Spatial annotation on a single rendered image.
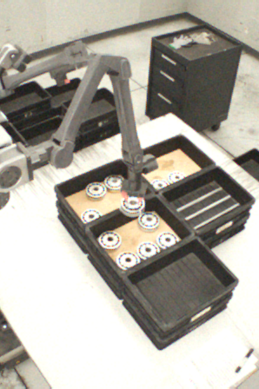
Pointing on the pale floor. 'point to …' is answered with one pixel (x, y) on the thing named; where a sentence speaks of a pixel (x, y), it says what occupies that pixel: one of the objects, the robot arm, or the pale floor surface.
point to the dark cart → (192, 78)
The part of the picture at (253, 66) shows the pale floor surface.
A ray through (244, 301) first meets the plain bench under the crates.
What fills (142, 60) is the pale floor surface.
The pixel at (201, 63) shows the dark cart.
